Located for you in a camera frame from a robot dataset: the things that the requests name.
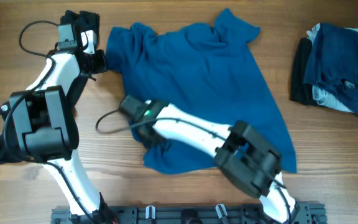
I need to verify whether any blue t-shirt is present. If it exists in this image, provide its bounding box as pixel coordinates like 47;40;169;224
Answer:
106;9;296;172

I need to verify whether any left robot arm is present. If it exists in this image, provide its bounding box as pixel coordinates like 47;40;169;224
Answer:
2;24;118;223

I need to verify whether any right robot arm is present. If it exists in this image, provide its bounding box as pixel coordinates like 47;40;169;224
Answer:
119;95;297;223

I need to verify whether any black t-shirt with logo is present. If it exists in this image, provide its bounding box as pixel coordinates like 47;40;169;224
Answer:
0;10;100;164

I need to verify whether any folded black garment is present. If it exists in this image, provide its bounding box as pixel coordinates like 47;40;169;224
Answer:
290;37;318;106

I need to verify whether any folded navy blue garment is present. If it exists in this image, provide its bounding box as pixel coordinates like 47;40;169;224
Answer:
303;22;358;125

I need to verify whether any left black camera cable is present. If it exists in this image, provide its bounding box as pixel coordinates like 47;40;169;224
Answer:
3;20;98;223

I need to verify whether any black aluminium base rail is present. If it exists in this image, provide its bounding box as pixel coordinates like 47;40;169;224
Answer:
50;203;328;224

